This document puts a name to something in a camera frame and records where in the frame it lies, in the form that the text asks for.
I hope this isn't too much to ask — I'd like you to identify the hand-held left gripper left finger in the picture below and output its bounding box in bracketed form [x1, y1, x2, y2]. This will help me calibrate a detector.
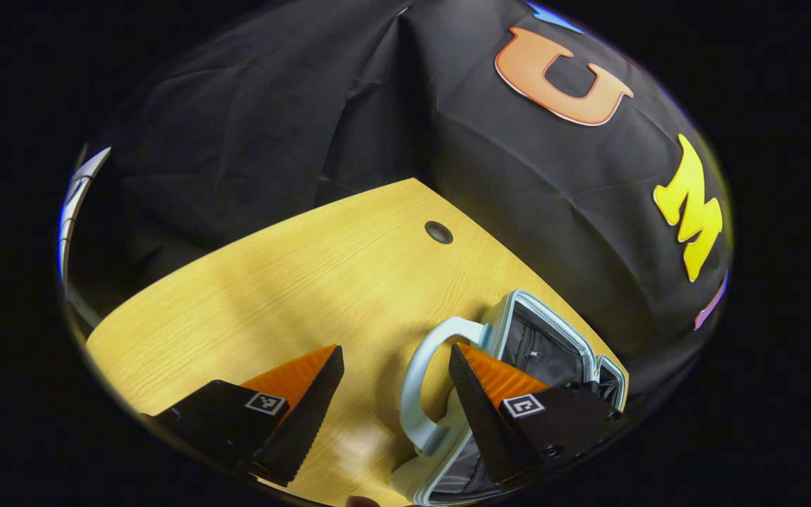
[139, 344, 346, 488]

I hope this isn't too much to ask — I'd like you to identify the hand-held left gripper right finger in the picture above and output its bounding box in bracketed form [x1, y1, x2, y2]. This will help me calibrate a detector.
[448, 342, 626, 487]

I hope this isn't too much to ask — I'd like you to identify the black backdrop cloth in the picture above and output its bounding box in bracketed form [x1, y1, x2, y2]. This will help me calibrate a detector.
[64, 0, 734, 395]

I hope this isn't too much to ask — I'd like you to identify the light blue suitcase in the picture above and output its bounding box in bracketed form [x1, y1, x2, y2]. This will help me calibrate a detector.
[389, 289, 629, 506]

